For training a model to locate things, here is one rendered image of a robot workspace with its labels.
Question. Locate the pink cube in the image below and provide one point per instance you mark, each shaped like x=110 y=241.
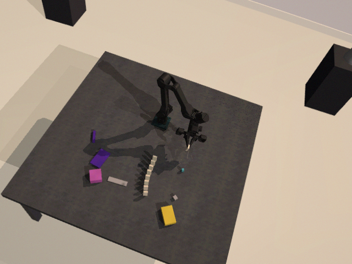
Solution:
x=95 y=176

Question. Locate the yellow rectangular block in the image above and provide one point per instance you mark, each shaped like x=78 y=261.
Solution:
x=168 y=215

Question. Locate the beige flat bar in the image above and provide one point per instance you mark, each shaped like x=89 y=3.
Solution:
x=117 y=181

